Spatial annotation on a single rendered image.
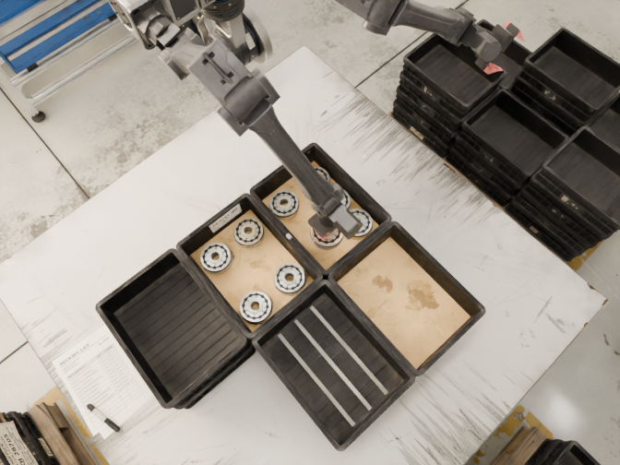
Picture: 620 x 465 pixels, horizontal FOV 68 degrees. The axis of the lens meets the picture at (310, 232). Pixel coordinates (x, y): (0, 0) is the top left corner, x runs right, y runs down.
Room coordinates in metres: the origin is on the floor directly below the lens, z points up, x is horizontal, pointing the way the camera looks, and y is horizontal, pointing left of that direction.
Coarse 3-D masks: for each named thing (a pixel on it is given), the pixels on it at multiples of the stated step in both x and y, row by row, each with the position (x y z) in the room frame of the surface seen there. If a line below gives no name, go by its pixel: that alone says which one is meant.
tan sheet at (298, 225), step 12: (300, 192) 0.75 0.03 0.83; (300, 204) 0.70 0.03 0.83; (300, 216) 0.65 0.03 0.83; (288, 228) 0.61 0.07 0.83; (300, 228) 0.61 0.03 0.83; (372, 228) 0.59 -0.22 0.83; (300, 240) 0.56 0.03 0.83; (348, 240) 0.55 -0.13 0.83; (360, 240) 0.55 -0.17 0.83; (312, 252) 0.52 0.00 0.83; (324, 252) 0.52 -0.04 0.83; (336, 252) 0.51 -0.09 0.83; (324, 264) 0.47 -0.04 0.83
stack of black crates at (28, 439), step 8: (8, 416) 0.07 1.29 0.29; (16, 416) 0.07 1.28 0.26; (24, 416) 0.07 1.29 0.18; (16, 424) 0.04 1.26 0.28; (24, 424) 0.04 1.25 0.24; (32, 424) 0.04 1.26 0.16; (24, 432) 0.01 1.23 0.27; (32, 432) 0.01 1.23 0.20; (40, 432) 0.00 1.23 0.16; (24, 440) -0.02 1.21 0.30; (32, 440) -0.03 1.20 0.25; (40, 440) -0.03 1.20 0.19; (0, 448) -0.04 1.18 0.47; (32, 448) -0.06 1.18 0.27; (40, 448) -0.06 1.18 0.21; (48, 448) -0.06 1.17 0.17; (0, 456) -0.07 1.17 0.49; (40, 456) -0.09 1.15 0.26; (48, 456) -0.09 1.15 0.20; (0, 464) -0.09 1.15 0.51; (8, 464) -0.10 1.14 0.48; (40, 464) -0.12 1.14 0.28; (48, 464) -0.12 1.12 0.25; (56, 464) -0.13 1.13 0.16
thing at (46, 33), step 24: (0, 0) 1.95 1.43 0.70; (24, 0) 2.01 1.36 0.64; (72, 0) 2.13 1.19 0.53; (96, 0) 2.22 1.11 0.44; (48, 24) 2.03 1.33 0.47; (72, 24) 2.10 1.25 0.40; (96, 24) 2.17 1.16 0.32; (0, 48) 1.86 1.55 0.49; (24, 48) 1.91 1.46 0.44; (48, 48) 1.98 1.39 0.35
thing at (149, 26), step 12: (144, 0) 0.93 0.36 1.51; (156, 0) 0.95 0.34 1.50; (132, 12) 0.90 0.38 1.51; (144, 12) 0.92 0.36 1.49; (156, 12) 0.92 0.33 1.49; (144, 24) 0.89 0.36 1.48; (156, 24) 0.89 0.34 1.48; (168, 24) 0.89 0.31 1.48; (144, 36) 0.88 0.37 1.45; (156, 36) 0.86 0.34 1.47
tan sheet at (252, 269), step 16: (224, 240) 0.58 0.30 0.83; (272, 240) 0.57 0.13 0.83; (192, 256) 0.53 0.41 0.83; (240, 256) 0.52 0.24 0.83; (256, 256) 0.51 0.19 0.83; (272, 256) 0.51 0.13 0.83; (288, 256) 0.51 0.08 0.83; (208, 272) 0.47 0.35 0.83; (224, 272) 0.47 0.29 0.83; (240, 272) 0.46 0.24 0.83; (256, 272) 0.46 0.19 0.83; (272, 272) 0.45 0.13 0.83; (304, 272) 0.45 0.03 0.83; (224, 288) 0.41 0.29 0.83; (240, 288) 0.41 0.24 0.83; (256, 288) 0.40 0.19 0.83; (272, 288) 0.40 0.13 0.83; (256, 304) 0.35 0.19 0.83; (272, 304) 0.34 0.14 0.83
